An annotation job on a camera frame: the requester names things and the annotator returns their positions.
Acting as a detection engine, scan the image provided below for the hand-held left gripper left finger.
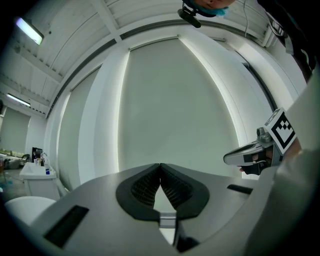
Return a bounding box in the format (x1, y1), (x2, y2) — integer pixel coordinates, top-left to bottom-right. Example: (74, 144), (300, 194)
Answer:
(32, 163), (176, 256)

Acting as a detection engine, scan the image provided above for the chrome faucet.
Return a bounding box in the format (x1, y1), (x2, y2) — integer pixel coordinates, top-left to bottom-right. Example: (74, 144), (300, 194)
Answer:
(39, 151), (50, 167)

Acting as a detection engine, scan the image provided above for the person's right forearm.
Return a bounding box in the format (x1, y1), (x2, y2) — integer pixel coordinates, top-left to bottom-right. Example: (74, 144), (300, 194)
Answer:
(281, 136), (305, 163)

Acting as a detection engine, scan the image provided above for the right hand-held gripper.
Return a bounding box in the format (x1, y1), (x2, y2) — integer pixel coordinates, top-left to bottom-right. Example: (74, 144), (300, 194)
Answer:
(223, 107), (297, 176)

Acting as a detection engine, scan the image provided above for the grey roller blind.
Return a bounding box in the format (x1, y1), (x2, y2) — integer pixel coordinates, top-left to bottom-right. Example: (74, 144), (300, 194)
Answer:
(57, 66), (104, 186)
(117, 37), (241, 176)

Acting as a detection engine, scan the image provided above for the fluorescent ceiling light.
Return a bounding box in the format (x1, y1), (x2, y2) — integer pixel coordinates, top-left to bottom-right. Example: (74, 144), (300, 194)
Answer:
(6, 93), (31, 108)
(14, 16), (45, 46)

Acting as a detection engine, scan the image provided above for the person's head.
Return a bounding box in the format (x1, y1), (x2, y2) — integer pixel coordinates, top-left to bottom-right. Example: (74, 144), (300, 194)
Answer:
(193, 0), (236, 16)

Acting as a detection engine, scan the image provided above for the black head-worn camera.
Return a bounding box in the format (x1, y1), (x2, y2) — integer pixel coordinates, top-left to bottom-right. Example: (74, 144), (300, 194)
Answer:
(177, 6), (202, 29)

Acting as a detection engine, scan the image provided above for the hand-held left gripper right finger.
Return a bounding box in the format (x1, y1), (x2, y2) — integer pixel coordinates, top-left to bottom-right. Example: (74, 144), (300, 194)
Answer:
(159, 163), (254, 252)

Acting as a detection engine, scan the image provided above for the person's black printed shirt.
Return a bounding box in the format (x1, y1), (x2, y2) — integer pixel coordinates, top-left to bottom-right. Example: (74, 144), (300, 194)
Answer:
(257, 0), (318, 83)

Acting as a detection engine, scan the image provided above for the white vanity cabinet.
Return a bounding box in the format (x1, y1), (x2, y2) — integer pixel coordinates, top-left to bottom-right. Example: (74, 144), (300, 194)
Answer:
(19, 159), (61, 201)

